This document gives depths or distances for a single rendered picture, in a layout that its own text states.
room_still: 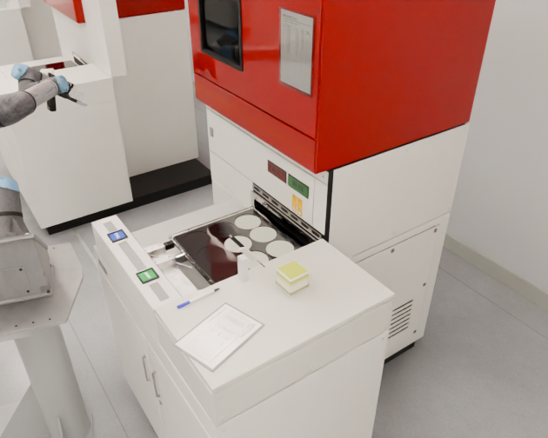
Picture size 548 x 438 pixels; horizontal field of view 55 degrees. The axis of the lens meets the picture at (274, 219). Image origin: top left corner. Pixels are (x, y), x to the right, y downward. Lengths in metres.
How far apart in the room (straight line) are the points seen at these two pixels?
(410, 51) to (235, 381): 1.11
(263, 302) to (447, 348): 1.51
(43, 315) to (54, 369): 0.37
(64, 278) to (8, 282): 0.19
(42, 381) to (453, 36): 1.91
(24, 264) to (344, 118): 1.11
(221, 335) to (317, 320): 0.27
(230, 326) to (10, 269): 0.77
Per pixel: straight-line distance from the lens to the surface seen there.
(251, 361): 1.40
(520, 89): 2.97
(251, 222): 2.00
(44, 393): 2.29
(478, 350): 2.92
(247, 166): 2.12
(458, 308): 3.12
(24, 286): 1.92
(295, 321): 1.50
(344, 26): 1.54
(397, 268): 2.24
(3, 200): 1.91
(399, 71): 1.75
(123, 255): 1.81
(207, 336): 1.46
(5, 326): 1.89
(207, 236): 1.94
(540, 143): 2.97
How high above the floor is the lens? 2.01
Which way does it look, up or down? 33 degrees down
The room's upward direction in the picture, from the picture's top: straight up
